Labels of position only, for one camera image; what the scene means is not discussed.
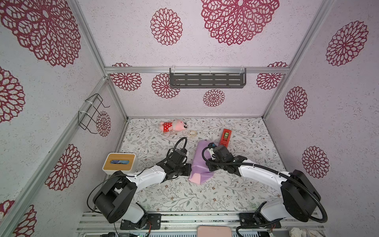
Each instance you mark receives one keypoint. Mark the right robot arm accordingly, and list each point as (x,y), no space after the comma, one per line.
(299,198)

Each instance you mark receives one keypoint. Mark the pink wrapping paper sheet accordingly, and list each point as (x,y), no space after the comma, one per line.
(200,172)

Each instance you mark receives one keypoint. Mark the pink plush toy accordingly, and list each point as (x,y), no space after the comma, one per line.
(173,126)

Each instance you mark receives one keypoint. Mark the clear tape roll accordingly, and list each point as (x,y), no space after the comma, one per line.
(192,133)

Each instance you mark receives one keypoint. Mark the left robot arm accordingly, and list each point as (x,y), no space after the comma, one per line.
(114,199)

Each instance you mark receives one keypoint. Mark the grey wall shelf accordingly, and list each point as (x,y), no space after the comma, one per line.
(207,80)

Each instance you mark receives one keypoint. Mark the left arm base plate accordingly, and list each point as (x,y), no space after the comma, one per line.
(150,221)

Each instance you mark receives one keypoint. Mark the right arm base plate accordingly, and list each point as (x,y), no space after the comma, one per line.
(256,220)

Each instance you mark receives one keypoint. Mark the white tissue box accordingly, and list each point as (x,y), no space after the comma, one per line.
(124,162)

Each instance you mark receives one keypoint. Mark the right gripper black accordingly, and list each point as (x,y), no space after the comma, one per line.
(209,165)

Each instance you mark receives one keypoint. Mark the black wire wall rack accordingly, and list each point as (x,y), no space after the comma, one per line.
(89,115)

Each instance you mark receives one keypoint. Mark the red tape dispenser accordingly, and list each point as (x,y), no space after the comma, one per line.
(225,138)

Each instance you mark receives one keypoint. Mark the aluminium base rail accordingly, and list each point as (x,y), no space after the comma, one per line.
(95,223)

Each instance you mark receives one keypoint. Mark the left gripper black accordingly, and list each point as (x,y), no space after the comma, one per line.
(188,169)

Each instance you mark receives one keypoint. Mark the white cloth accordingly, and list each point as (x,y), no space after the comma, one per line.
(300,232)

